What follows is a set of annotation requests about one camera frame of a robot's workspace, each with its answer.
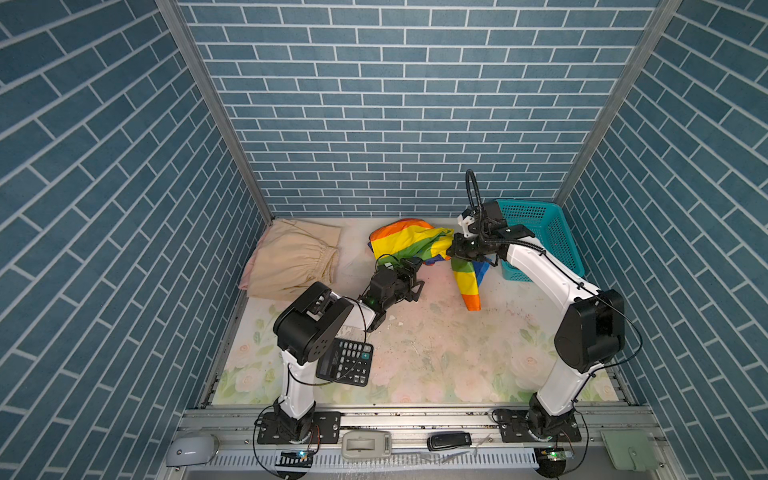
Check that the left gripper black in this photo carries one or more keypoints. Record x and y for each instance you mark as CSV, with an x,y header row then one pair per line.
x,y
407,278

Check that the aluminium front rail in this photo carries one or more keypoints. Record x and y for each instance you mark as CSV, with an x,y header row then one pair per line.
x,y
411,426

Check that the multicolour cloth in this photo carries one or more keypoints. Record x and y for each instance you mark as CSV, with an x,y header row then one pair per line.
x,y
418,238

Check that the white slotted cable duct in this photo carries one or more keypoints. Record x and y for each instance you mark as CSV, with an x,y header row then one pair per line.
x,y
331,461

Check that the teal plastic basket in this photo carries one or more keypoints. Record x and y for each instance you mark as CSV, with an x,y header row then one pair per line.
x,y
548,223

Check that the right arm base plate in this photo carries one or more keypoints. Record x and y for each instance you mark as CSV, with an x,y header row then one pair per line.
x,y
517,426

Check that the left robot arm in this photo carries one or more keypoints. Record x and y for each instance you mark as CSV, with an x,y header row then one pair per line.
x,y
306,329

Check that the pink shorts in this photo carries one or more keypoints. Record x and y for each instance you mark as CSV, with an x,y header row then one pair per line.
x,y
247,272

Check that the right circuit board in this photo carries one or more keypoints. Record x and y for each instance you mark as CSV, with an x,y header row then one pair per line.
x,y
552,454

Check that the green leather wallet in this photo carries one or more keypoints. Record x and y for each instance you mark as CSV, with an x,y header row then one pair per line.
x,y
630,450

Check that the grey computer mouse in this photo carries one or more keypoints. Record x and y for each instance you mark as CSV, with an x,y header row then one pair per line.
x,y
191,450

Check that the beige shorts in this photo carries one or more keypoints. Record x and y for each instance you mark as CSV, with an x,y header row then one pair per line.
x,y
291,256

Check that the circuit board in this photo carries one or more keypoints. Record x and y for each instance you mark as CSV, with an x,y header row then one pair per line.
x,y
294,459
552,454

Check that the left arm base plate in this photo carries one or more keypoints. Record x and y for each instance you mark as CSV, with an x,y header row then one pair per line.
x,y
324,427

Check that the black car key fob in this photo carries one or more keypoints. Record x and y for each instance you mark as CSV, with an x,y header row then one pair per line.
x,y
443,441

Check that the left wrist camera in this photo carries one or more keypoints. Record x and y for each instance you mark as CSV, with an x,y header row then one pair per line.
x,y
383,285

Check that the beige plastic holder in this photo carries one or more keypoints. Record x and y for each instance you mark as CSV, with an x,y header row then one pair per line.
x,y
364,445

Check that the left circuit board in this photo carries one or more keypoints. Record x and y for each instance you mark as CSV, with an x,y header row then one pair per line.
x,y
294,459

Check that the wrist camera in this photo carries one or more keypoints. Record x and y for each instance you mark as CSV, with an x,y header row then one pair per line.
x,y
383,285
480,216

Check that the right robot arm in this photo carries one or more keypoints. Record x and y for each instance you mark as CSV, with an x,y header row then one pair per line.
x,y
591,330

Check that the black desk calculator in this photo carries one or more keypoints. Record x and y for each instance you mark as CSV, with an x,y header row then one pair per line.
x,y
346,362

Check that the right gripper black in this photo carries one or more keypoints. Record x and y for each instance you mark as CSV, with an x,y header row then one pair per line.
x,y
455,247

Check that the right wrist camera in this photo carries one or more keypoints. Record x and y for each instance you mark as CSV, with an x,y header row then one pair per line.
x,y
480,216

